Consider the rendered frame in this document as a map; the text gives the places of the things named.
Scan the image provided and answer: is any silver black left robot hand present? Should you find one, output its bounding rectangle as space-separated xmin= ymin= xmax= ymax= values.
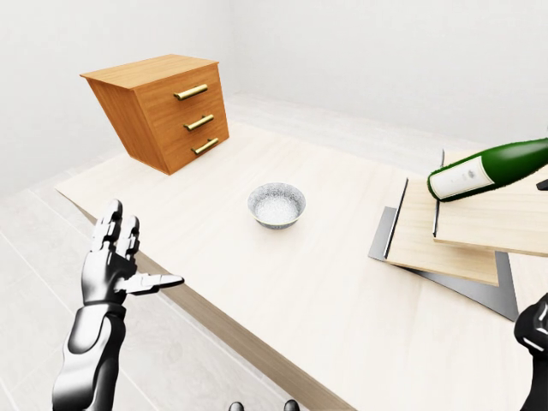
xmin=80 ymin=199 xmax=185 ymax=307

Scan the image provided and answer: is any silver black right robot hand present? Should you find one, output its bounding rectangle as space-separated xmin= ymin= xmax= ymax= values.
xmin=513 ymin=292 xmax=548 ymax=359

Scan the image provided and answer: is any wooden wine rack grey base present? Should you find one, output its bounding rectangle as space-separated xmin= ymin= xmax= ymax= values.
xmin=367 ymin=148 xmax=548 ymax=322

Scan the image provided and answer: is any green wine bottle white label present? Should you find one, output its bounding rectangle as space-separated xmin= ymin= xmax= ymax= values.
xmin=426 ymin=136 xmax=548 ymax=203

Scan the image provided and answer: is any wooden cabinet drawer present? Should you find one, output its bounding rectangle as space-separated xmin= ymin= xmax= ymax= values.
xmin=145 ymin=87 xmax=227 ymax=148
xmin=156 ymin=113 xmax=230 ymax=176
xmin=133 ymin=63 xmax=224 ymax=120

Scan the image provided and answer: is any wooden cabinet with drawers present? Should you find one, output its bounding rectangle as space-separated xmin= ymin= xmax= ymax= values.
xmin=80 ymin=53 xmax=230 ymax=176

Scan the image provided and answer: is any patterned grey white bowl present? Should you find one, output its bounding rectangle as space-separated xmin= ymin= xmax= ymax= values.
xmin=247 ymin=182 xmax=307 ymax=234

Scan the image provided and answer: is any brass drawer handle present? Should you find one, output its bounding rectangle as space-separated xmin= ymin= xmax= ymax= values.
xmin=190 ymin=137 xmax=220 ymax=156
xmin=173 ymin=83 xmax=209 ymax=102
xmin=183 ymin=114 xmax=215 ymax=132

